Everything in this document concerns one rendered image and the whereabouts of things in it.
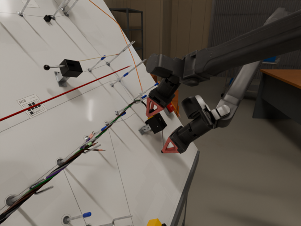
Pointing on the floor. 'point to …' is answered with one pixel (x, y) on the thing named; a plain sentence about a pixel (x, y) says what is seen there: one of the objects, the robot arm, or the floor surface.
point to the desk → (279, 95)
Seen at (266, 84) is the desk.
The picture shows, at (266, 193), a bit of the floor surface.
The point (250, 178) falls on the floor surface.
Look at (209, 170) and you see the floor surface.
